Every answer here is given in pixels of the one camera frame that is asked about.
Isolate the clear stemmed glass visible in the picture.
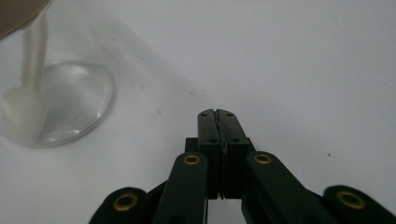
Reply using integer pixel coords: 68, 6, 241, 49
0, 0, 117, 147

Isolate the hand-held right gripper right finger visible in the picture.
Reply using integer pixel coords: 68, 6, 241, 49
216, 108, 257, 200

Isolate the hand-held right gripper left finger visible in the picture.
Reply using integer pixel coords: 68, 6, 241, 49
185, 108, 224, 200

